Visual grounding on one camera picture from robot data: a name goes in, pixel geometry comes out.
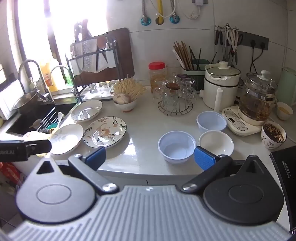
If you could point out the small white cup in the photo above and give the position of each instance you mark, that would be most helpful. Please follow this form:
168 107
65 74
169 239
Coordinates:
211 122

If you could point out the stainless steel pot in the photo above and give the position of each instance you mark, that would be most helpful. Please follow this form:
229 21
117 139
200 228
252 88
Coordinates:
25 102

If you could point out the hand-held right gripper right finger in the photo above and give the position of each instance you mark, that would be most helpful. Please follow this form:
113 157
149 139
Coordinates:
203 159

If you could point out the red-lidded plastic jar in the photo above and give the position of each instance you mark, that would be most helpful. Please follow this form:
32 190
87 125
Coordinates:
157 74

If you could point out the white kitchen scissors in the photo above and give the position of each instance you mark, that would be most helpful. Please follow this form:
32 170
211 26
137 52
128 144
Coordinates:
232 39

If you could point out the white leaf-print plate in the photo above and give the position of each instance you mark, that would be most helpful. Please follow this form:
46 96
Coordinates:
67 139

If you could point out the white ceramic bowl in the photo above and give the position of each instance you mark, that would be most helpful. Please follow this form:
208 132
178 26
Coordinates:
216 143

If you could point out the glass pitcher with brown lid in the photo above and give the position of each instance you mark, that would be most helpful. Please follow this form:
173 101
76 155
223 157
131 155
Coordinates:
172 89

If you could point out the blue plastic bowl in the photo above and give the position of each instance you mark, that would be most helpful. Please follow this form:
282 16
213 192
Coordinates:
177 148

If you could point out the red plastic bag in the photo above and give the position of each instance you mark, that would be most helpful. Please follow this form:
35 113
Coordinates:
9 171

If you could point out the black wall power strip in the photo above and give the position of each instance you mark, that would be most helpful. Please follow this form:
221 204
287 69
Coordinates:
247 37

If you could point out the white patterned hanging cloth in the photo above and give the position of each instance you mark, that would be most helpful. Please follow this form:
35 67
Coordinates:
103 60
89 54

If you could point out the bunch of black chopsticks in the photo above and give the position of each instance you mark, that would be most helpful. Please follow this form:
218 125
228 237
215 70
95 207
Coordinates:
198 60

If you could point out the black induction cooktop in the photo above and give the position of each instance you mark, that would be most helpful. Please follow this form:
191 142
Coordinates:
284 169

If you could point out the small cream cup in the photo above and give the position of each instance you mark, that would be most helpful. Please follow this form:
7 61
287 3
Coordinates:
284 111

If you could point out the short steel faucet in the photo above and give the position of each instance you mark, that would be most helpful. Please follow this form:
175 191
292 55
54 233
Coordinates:
57 67

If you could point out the glass electric kettle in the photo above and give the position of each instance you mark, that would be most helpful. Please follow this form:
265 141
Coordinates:
256 99

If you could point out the cut-glass cup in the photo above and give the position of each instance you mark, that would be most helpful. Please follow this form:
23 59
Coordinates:
170 102
188 88
159 89

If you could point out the small drinking glass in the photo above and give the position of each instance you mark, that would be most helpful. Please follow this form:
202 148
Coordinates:
92 88
103 87
112 86

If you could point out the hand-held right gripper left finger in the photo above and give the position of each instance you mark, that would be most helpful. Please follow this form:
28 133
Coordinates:
97 154

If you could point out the white gold-rimmed deep plate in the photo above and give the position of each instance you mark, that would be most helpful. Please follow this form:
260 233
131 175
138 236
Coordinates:
86 111

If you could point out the floral green-rimmed plate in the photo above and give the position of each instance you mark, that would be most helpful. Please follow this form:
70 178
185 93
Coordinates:
105 132

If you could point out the sliced onion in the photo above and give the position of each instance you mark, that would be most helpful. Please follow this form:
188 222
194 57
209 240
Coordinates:
120 99

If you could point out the leaf-patterned ceramic cup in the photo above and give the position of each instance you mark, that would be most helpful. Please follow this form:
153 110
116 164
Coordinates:
272 136

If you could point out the bundle of dry noodles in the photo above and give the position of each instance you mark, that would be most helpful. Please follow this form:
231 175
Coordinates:
129 86

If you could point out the yellow pipe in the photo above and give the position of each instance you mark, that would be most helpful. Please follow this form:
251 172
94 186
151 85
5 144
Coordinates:
160 9

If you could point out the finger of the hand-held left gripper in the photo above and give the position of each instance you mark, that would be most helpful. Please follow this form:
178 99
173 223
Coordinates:
39 147

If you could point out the white spoon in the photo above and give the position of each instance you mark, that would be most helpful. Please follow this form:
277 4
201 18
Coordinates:
60 117

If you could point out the black sink rack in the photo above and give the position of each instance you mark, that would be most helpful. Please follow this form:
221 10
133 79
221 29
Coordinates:
47 118

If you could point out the blue pipe wall flange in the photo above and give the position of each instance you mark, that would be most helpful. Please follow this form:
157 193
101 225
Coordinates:
174 19
145 20

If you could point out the white bowl with orange foot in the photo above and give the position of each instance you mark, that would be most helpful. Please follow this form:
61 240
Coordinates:
128 106

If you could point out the brown wooden utensils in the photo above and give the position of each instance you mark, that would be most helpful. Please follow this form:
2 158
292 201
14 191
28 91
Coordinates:
84 30

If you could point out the black kitchen sink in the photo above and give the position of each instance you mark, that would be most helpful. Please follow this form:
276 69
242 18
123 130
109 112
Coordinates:
20 122

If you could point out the pale green appliance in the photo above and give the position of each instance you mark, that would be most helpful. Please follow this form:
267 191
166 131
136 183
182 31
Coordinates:
288 85

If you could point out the yellow oil bottle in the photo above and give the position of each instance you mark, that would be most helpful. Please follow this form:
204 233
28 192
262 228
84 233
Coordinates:
48 76

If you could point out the green bottle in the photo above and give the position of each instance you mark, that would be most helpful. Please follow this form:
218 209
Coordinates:
68 77

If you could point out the white kettle heating base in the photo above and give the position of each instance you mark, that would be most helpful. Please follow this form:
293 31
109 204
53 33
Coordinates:
238 121

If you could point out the bunch of wooden chopsticks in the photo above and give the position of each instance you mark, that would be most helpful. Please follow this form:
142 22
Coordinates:
182 54

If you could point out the green chopstick holder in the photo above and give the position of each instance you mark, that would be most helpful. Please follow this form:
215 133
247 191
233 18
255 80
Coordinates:
198 67

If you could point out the white drip tray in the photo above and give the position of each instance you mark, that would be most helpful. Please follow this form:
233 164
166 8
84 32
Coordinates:
101 96

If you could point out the tall steel faucet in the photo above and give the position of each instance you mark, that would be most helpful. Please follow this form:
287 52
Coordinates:
23 67

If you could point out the black dish rack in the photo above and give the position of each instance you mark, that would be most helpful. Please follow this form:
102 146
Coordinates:
67 69

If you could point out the white power adapter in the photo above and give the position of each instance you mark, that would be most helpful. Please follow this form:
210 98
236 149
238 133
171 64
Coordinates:
198 2

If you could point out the white electric cooking pot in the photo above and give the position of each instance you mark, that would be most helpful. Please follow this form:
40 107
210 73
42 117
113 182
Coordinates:
219 90

